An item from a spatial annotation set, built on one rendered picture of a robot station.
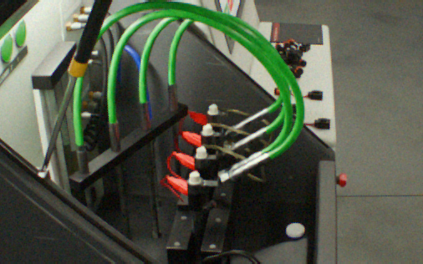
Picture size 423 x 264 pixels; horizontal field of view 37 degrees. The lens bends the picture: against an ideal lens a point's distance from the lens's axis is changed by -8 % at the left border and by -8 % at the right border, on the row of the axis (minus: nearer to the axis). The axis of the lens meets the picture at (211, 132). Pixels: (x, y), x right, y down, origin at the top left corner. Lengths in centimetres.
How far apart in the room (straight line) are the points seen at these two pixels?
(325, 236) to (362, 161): 199
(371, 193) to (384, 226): 25
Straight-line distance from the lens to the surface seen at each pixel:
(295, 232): 145
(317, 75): 179
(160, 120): 134
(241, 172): 113
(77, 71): 73
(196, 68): 141
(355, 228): 283
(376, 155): 331
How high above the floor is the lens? 176
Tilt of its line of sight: 31 degrees down
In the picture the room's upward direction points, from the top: 2 degrees counter-clockwise
